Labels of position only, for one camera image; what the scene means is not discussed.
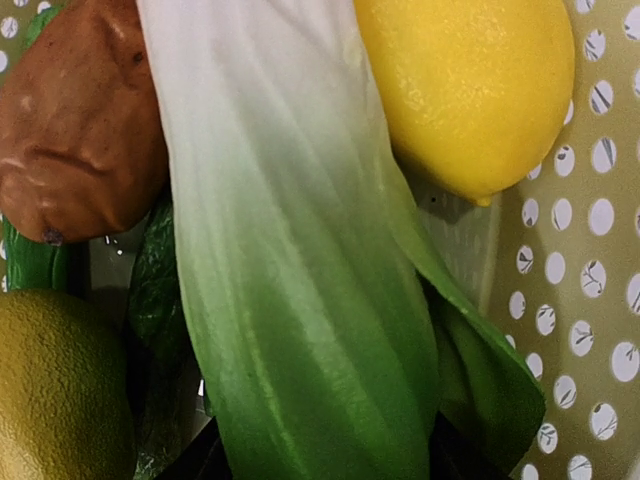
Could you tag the green white bok choy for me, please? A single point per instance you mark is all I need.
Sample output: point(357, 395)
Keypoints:
point(333, 342)

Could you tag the brown potato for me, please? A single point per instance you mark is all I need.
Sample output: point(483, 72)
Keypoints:
point(83, 153)

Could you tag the yellow round lemon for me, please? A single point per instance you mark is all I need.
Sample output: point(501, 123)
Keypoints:
point(64, 407)

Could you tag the beige perforated plastic basket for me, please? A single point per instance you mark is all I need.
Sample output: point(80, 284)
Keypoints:
point(553, 264)

